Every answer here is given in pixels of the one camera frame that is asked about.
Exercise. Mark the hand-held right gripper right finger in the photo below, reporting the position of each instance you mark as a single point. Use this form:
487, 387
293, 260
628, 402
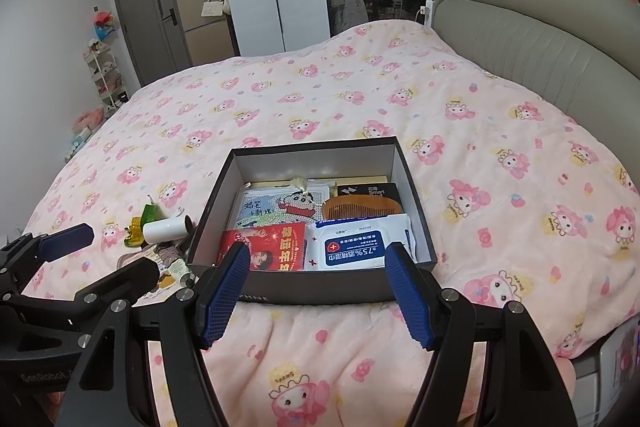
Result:
407, 297

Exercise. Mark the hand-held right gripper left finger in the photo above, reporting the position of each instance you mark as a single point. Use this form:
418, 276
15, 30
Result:
225, 292

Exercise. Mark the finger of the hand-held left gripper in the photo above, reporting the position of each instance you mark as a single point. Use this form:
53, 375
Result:
125, 279
65, 239

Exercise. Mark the green yellow snack wrapper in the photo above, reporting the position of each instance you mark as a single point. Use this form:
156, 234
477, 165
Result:
135, 229

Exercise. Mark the white paper roll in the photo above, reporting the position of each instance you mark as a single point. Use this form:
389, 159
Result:
165, 229

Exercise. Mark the dark grey storage box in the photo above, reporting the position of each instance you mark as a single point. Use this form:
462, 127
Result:
300, 289

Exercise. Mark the red printed packet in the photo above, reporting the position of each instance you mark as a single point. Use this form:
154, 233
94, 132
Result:
265, 247

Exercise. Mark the white blue wet wipes pack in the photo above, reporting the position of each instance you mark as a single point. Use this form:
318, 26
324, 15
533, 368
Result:
350, 242

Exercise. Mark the blue handwritten card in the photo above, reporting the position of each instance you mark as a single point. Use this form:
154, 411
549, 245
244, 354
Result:
257, 209

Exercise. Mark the wooden comb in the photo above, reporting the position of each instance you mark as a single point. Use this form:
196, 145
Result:
360, 209

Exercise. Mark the black printed carton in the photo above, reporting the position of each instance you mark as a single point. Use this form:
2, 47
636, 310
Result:
370, 190

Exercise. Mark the white shelf rack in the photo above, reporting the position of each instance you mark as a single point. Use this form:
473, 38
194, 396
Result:
107, 74

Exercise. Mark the pink printed blanket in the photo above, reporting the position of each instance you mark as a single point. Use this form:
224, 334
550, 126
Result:
350, 82

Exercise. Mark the grey door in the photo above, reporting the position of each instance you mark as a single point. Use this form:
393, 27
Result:
145, 7

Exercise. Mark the white handbag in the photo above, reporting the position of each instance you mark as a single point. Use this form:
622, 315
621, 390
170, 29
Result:
212, 6

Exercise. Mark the white power strip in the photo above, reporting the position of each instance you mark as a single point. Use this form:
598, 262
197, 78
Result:
426, 12

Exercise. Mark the grey sofa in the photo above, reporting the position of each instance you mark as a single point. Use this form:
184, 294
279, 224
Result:
550, 32

